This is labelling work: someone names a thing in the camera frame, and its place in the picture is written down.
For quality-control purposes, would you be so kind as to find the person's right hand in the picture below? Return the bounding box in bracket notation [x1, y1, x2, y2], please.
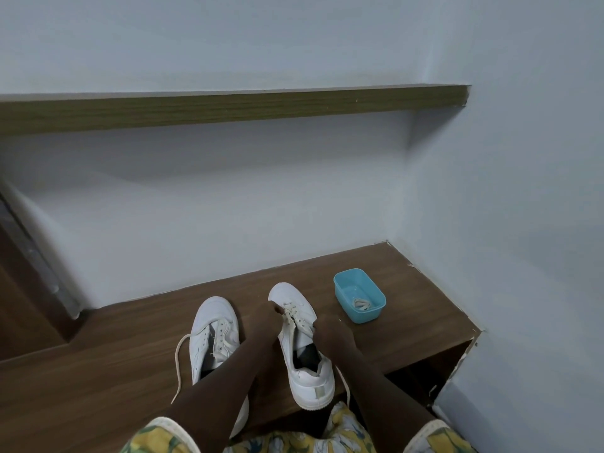
[313, 315, 358, 362]

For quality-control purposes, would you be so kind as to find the person's left hand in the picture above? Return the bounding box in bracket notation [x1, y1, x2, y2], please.
[244, 301, 287, 352]

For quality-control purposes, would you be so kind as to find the blue plastic basket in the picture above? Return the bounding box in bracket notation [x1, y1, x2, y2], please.
[333, 268, 388, 325]

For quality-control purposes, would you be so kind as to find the white sneaker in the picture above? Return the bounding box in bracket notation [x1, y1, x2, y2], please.
[267, 282, 337, 411]
[188, 296, 250, 440]

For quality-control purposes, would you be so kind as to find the person's right forearm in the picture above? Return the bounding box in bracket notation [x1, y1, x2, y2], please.
[335, 352, 440, 450]

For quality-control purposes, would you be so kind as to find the person's left forearm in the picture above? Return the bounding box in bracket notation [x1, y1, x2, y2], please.
[164, 343, 276, 440]

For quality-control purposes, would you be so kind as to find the wooden wall shelf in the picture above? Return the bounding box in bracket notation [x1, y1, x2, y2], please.
[0, 83, 473, 137]

